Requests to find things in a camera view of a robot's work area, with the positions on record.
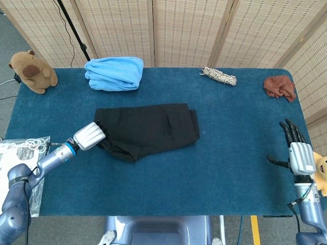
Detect rust brown crumpled cloth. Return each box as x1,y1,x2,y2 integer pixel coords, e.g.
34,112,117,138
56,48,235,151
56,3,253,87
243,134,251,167
263,75,297,103

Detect white floor cable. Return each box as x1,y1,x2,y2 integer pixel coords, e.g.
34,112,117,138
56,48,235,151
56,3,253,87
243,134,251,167
0,78,18,87

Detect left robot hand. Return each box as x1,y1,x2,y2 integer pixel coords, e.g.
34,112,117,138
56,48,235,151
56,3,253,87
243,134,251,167
73,121,109,151

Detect thin black hanging cable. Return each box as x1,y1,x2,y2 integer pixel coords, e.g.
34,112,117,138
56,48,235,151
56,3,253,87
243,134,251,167
58,0,76,67

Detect white and black rope bundle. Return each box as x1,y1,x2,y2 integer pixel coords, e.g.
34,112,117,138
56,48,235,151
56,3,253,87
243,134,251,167
199,66,238,87

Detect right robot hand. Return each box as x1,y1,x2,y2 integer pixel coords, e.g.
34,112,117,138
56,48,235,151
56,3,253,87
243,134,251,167
266,118,315,177

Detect bamboo folding screen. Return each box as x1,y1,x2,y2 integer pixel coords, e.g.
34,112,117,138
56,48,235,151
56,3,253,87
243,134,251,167
0,0,327,156

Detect clear plastic bag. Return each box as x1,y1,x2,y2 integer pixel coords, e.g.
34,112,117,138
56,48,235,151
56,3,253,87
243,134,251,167
0,136,51,217

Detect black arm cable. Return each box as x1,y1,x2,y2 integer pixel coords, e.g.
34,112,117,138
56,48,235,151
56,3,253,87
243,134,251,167
287,201,302,234
22,167,39,245

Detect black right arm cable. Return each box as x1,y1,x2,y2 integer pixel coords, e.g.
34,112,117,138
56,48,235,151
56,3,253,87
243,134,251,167
287,201,302,234

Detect yellow floor tape strip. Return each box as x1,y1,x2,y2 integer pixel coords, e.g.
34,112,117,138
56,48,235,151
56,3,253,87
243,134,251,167
250,215,262,245

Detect light blue folded towel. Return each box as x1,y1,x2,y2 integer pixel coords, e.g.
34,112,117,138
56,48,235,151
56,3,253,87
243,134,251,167
84,56,145,92

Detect brown capybara plush toy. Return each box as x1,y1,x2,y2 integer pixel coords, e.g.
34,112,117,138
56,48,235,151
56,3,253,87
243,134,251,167
8,50,59,95

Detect blue carpet table mat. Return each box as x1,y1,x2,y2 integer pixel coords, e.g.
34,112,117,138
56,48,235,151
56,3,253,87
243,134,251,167
5,67,314,217

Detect blue robot torso base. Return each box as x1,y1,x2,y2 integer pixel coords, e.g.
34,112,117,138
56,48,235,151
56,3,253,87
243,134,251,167
98,215,223,245

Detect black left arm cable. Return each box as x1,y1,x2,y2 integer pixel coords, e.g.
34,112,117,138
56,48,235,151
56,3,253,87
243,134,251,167
22,167,39,245

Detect yellow plush toy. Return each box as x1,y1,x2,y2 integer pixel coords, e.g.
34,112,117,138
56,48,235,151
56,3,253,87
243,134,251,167
310,151,327,197

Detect blue floor cable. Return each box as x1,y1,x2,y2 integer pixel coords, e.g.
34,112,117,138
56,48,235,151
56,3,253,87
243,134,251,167
237,215,244,245

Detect black trousers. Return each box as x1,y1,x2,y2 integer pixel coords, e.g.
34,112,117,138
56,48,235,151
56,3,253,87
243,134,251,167
94,103,200,162

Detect white table leg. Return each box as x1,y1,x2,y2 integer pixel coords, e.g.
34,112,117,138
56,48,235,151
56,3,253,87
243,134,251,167
219,215,226,245

